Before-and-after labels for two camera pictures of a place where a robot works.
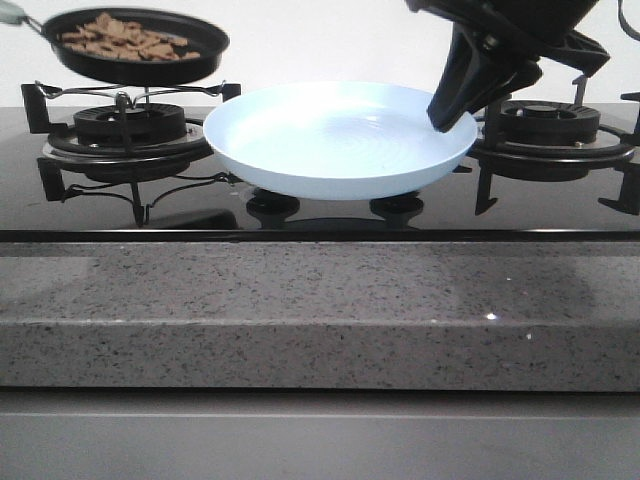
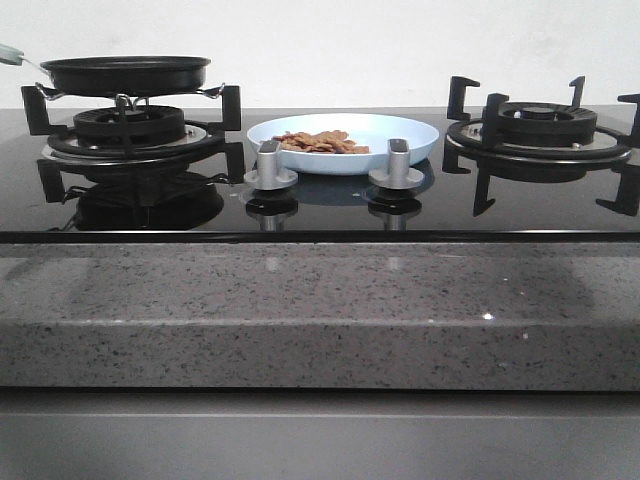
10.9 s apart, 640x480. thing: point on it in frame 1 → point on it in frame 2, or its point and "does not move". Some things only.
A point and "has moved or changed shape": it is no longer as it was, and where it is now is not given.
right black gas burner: [548, 123] does not move
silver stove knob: [264, 200] → [267, 176]
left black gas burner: [129, 125] does not move
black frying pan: [128, 46] → [119, 75]
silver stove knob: [411, 201] → [399, 175]
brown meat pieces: [109, 38] → [328, 141]
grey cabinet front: [318, 434] does not move
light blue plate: [335, 141] has moved or changed shape
